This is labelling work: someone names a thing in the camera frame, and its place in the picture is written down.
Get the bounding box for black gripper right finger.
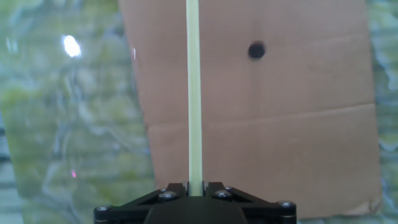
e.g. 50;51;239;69
203;182;297;224

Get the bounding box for brown cardboard sheet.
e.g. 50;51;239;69
118;0;383;219

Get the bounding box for green marble pattern mat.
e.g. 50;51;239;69
0;0;398;224

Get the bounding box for light green plastic flyswatter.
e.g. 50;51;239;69
185;0;204;197

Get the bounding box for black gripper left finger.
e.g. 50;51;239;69
93;182;190;224

